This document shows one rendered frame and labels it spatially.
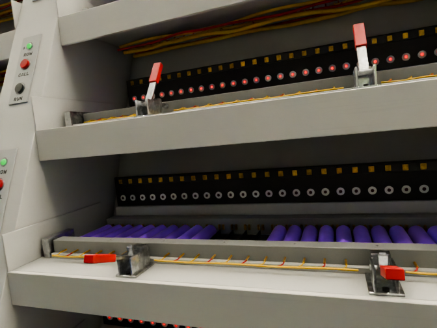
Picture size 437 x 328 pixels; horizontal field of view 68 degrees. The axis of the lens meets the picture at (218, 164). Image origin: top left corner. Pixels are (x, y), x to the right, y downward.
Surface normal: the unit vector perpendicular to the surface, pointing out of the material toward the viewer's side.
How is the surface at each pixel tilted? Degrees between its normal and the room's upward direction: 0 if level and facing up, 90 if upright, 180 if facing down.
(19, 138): 90
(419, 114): 112
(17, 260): 90
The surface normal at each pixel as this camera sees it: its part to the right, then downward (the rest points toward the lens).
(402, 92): -0.33, 0.11
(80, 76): 0.94, -0.06
